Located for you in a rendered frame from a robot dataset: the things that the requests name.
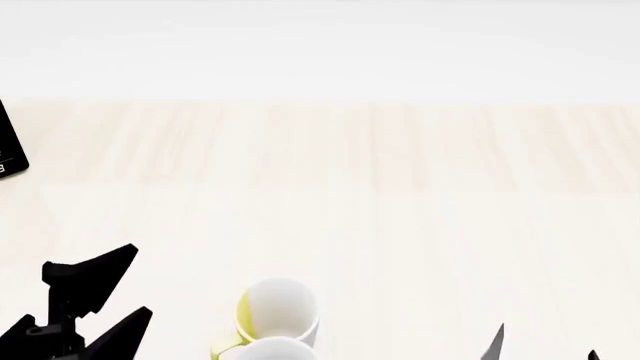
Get yellow and white mug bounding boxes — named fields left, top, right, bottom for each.
left=209, top=276, right=321, bottom=360

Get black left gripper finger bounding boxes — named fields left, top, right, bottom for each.
left=79, top=305, right=154, bottom=360
left=41, top=243, right=140, bottom=327

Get black device at edge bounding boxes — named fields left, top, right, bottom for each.
left=0, top=98, right=31, bottom=182

